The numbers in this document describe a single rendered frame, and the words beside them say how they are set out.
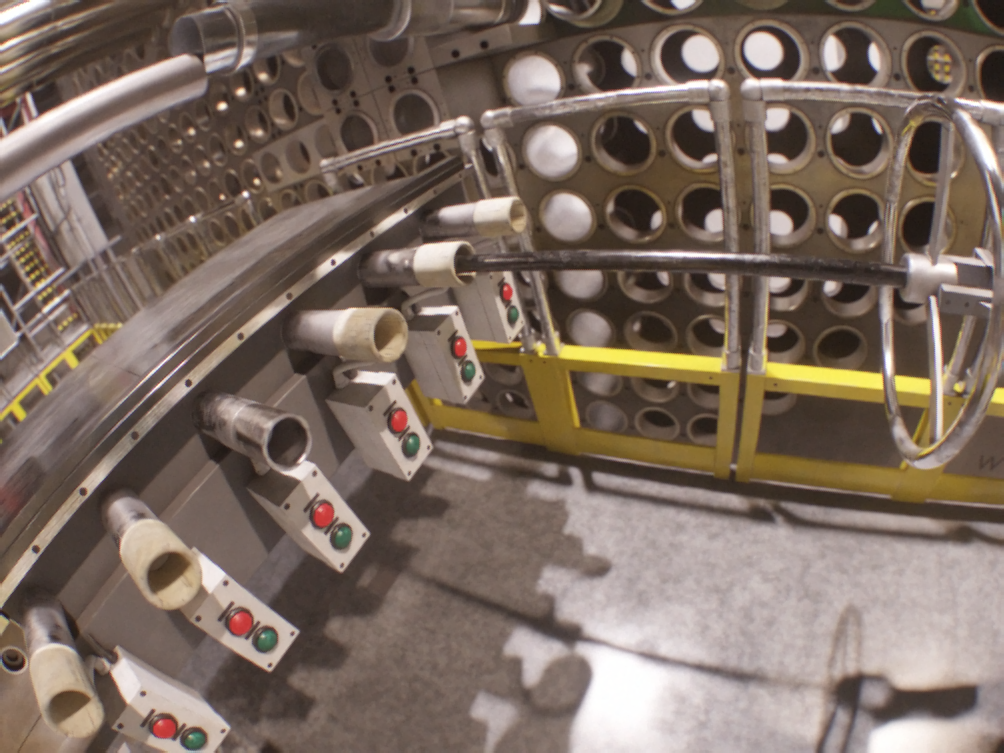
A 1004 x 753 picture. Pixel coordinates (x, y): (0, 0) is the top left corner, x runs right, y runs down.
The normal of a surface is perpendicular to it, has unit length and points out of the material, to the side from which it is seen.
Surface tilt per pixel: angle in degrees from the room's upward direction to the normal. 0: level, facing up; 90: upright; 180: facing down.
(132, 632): 90
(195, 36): 90
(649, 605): 0
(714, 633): 0
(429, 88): 90
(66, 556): 90
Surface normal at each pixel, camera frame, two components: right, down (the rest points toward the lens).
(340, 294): 0.86, 0.10
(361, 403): -0.26, -0.77
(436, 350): -0.44, 0.63
